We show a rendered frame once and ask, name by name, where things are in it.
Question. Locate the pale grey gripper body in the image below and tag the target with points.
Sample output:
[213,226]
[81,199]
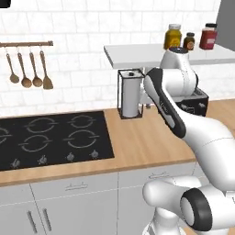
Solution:
[145,96]

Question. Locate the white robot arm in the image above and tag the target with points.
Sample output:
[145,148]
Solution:
[214,140]

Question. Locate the black silver toaster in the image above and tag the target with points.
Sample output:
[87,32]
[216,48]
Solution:
[195,104]

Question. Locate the white paper towel roll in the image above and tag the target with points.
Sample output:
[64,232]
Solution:
[131,98]

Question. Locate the yellow jar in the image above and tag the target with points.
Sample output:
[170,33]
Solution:
[173,38]

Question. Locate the small brown jar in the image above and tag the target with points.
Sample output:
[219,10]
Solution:
[189,42]

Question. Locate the red jar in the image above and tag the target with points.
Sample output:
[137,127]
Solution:
[208,38]

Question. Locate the black hob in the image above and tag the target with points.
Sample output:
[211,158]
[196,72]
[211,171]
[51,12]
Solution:
[61,137]

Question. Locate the wooden spatula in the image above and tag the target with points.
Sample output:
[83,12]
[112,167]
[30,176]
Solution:
[47,82]

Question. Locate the wooden ladle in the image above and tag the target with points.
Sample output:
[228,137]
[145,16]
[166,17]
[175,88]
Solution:
[37,81]

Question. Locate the grey tall cabinet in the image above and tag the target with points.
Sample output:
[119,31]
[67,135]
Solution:
[226,21]

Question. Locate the grey cupboard door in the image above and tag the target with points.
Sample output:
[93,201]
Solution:
[128,211]
[12,221]
[82,214]

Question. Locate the grey hob knob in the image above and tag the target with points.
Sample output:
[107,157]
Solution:
[15,163]
[42,159]

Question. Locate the small wooden spoon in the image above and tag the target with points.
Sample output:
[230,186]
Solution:
[13,78]

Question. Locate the narrow grey drawer front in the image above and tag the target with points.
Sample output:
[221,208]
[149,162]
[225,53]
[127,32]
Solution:
[15,194]

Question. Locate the black extractor hood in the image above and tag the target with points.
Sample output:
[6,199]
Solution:
[4,3]

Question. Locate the white wall shelf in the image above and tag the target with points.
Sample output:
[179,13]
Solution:
[137,55]

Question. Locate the wooden tool rail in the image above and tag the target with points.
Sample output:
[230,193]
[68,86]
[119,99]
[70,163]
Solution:
[27,43]

